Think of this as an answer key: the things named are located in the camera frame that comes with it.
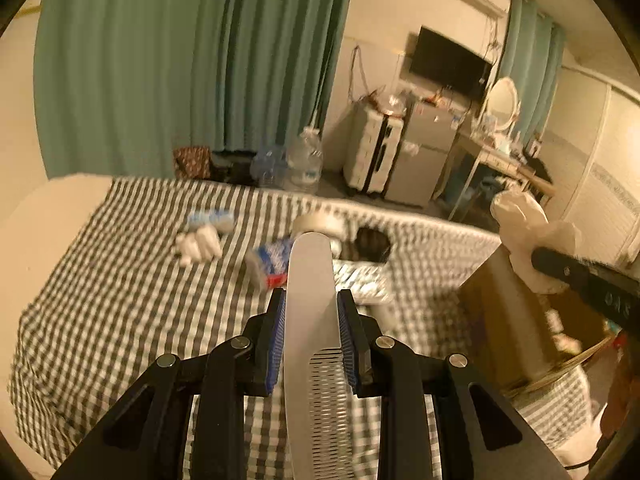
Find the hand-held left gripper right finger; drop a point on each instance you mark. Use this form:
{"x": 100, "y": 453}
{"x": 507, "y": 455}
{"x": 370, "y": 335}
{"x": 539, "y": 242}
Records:
{"x": 346, "y": 345}

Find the crushed clear water bottle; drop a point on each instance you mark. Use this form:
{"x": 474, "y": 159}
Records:
{"x": 270, "y": 167}

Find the grey mini fridge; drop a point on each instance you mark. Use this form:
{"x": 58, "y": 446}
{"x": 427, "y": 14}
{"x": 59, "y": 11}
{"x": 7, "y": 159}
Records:
{"x": 420, "y": 160}

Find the silver blister pack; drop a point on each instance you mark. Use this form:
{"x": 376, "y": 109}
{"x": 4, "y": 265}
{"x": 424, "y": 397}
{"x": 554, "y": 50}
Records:
{"x": 362, "y": 282}

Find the white oval vanity mirror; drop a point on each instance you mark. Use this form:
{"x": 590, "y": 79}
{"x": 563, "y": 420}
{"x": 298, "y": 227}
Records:
{"x": 502, "y": 100}

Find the white tape roll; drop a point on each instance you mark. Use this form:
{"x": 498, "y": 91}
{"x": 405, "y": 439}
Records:
{"x": 320, "y": 225}

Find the blue white red packet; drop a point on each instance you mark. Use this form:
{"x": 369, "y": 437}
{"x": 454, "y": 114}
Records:
{"x": 267, "y": 262}

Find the white cloth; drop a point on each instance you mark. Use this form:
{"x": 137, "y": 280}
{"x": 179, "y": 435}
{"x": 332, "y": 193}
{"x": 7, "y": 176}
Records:
{"x": 525, "y": 230}

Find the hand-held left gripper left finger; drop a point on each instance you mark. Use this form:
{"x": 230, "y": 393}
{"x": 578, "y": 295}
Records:
{"x": 276, "y": 340}

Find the blue white tissue packet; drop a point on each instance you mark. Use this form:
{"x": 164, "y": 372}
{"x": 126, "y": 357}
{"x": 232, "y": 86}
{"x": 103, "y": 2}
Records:
{"x": 212, "y": 220}

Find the white plastic comb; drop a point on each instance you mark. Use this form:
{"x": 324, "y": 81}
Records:
{"x": 310, "y": 300}

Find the large clear water bottle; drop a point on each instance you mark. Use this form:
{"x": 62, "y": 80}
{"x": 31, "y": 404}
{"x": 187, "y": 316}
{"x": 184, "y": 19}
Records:
{"x": 305, "y": 160}

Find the brown patterned bag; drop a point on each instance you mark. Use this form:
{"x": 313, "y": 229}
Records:
{"x": 191, "y": 162}

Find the white suitcase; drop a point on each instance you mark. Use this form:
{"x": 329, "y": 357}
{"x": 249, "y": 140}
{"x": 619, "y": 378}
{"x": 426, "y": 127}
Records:
{"x": 372, "y": 150}

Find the narrow green curtain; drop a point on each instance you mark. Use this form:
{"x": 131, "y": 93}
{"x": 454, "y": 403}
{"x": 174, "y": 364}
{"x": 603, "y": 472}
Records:
{"x": 532, "y": 55}

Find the brown cardboard box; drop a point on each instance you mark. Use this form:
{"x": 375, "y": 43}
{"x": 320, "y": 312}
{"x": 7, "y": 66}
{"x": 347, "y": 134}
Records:
{"x": 505, "y": 320}

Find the black shoes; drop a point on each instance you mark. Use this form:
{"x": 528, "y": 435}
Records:
{"x": 232, "y": 170}

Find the white dressing desk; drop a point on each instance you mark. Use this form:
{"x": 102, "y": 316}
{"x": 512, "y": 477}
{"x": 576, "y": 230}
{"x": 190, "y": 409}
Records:
{"x": 500, "y": 157}

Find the white sliding wardrobe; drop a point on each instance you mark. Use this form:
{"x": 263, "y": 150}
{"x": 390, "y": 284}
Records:
{"x": 595, "y": 160}

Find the black mesh strainer cup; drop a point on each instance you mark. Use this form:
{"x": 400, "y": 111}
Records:
{"x": 372, "y": 245}

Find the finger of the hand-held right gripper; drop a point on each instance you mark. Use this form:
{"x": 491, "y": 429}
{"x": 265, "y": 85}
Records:
{"x": 560, "y": 266}

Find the wide green curtain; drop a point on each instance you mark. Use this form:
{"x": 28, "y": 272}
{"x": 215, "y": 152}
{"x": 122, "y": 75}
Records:
{"x": 190, "y": 60}

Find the black wall television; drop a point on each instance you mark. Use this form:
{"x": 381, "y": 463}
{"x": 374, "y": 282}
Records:
{"x": 450, "y": 62}

